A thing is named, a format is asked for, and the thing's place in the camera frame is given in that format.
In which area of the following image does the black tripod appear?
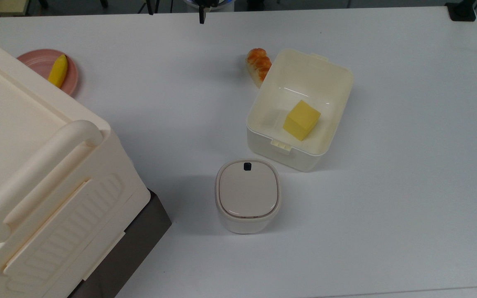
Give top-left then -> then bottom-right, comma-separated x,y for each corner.
138,0 -> 174,15

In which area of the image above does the cream plastic box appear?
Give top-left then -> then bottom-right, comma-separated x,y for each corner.
246,48 -> 354,172

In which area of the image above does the black table clamp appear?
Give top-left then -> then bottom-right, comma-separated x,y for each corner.
446,0 -> 477,22

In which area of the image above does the large cream storage box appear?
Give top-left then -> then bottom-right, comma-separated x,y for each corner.
0,29 -> 152,298

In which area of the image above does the pink plate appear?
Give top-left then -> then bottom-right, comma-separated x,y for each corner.
17,49 -> 79,96

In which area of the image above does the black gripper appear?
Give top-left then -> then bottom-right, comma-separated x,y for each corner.
198,0 -> 219,24

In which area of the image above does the small beige lidded bin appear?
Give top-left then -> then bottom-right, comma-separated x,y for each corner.
215,159 -> 281,235

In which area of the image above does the yellow cheese block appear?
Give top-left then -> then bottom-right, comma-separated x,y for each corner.
283,100 -> 321,142

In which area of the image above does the yellow toy banana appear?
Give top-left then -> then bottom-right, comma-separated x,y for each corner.
48,54 -> 68,89

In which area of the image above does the toy bread loaf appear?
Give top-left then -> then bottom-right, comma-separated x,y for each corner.
246,48 -> 272,87

